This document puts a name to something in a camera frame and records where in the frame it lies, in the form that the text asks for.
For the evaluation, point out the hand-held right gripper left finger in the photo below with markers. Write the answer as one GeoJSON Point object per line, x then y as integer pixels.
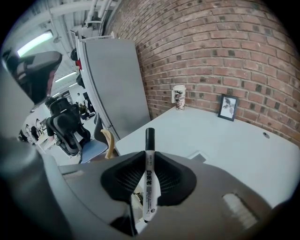
{"type": "Point", "coordinates": [86, 187]}

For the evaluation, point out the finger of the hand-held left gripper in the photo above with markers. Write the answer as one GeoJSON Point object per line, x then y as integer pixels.
{"type": "Point", "coordinates": [35, 75]}

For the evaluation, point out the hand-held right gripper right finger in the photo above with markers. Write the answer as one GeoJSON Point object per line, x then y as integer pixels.
{"type": "Point", "coordinates": [206, 201]}

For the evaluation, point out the white marker pen black cap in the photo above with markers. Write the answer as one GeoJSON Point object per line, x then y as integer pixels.
{"type": "Point", "coordinates": [150, 178]}

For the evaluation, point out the white desk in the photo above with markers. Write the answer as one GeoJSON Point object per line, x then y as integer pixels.
{"type": "Point", "coordinates": [222, 145]}

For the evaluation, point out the black office chair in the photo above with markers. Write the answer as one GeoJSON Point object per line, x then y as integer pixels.
{"type": "Point", "coordinates": [65, 126]}

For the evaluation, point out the small ceiling light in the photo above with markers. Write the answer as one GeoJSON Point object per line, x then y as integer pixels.
{"type": "Point", "coordinates": [65, 77]}

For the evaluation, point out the long ceiling light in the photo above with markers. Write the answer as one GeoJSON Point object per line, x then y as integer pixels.
{"type": "Point", "coordinates": [35, 43]}

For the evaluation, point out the blue chair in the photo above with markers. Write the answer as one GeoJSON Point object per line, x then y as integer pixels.
{"type": "Point", "coordinates": [95, 147]}

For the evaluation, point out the red tag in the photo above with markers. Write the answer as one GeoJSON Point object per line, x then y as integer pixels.
{"type": "Point", "coordinates": [79, 65]}

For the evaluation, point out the chair with wooden armrest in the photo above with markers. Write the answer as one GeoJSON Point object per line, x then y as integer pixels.
{"type": "Point", "coordinates": [110, 145]}

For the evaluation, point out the tall pale grey cabinet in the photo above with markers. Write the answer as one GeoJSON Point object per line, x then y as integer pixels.
{"type": "Point", "coordinates": [117, 89]}

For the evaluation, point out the printed paper cup with lid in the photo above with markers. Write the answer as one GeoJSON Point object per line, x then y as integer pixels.
{"type": "Point", "coordinates": [180, 98]}

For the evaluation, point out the black picture frame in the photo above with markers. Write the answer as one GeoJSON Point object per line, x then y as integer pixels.
{"type": "Point", "coordinates": [228, 107]}

